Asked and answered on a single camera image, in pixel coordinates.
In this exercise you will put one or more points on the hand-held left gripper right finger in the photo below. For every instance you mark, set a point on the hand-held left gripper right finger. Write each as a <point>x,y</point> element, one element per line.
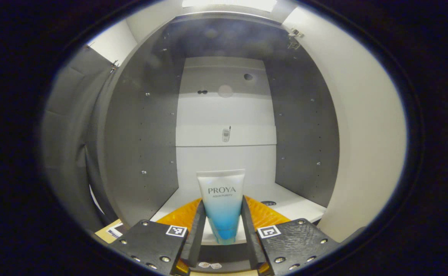
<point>249,237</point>

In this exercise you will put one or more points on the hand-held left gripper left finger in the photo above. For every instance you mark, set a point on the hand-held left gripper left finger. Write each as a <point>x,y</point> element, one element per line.
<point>196,237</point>

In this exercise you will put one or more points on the white and blue bottle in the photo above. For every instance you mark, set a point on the white and blue bottle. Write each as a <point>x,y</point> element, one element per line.
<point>222,203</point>

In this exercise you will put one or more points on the dark grey cabinet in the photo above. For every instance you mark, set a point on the dark grey cabinet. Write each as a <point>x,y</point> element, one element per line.
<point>143,134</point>

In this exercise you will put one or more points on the black backdrop cloth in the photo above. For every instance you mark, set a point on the black backdrop cloth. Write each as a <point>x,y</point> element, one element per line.
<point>66,134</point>

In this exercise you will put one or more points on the ceiling light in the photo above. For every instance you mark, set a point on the ceiling light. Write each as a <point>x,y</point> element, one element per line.
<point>229,4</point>

